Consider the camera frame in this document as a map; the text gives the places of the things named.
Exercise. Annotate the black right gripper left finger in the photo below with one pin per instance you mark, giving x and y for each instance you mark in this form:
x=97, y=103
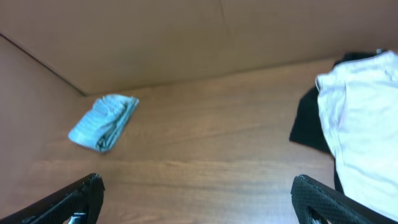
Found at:
x=79, y=202

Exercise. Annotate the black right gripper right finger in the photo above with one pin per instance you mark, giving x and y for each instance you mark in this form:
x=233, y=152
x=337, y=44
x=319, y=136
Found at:
x=315, y=202

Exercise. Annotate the light blue denim shorts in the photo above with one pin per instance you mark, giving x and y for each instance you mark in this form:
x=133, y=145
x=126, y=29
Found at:
x=102, y=125

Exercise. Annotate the black garment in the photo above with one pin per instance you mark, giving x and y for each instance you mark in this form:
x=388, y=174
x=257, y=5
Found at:
x=307, y=129

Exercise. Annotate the beige shorts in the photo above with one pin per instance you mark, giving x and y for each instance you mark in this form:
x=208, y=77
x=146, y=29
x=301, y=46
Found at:
x=357, y=107

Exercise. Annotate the brown cardboard back panel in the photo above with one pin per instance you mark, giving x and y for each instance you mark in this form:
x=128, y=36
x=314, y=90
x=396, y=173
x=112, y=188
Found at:
x=111, y=45

